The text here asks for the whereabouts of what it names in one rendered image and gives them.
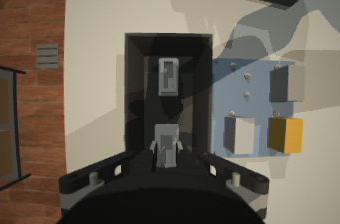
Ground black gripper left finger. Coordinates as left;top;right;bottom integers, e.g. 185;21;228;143
58;141;157;216

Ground yellow block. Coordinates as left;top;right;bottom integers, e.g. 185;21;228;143
268;117;303;154

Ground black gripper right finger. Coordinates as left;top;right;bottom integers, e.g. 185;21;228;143
176;141;270;220

